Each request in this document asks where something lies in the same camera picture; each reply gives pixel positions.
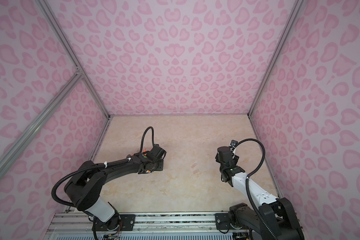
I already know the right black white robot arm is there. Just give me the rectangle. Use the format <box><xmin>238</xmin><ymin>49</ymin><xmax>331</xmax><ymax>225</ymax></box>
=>
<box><xmin>216</xmin><ymin>146</ymin><xmax>305</xmax><ymax>240</ymax></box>

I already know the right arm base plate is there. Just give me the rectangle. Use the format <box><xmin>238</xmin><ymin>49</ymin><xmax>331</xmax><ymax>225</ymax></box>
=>
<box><xmin>215</xmin><ymin>212</ymin><xmax>233</xmax><ymax>232</ymax></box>

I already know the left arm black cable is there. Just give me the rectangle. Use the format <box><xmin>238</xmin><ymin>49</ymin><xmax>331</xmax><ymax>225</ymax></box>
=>
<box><xmin>50</xmin><ymin>126</ymin><xmax>156</xmax><ymax>208</ymax></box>

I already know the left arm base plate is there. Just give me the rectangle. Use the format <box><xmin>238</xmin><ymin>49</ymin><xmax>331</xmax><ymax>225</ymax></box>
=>
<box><xmin>92</xmin><ymin>214</ymin><xmax>136</xmax><ymax>232</ymax></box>

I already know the diagonal aluminium frame bar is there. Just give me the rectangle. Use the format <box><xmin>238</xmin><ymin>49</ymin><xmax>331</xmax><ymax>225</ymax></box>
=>
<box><xmin>0</xmin><ymin>71</ymin><xmax>83</xmax><ymax>180</ymax></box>

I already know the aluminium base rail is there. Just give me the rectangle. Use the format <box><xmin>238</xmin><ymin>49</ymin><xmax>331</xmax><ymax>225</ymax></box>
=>
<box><xmin>44</xmin><ymin>212</ymin><xmax>259</xmax><ymax>240</ymax></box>

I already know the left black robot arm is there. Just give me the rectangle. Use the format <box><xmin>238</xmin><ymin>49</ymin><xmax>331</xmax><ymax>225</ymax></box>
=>
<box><xmin>64</xmin><ymin>144</ymin><xmax>167</xmax><ymax>230</ymax></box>

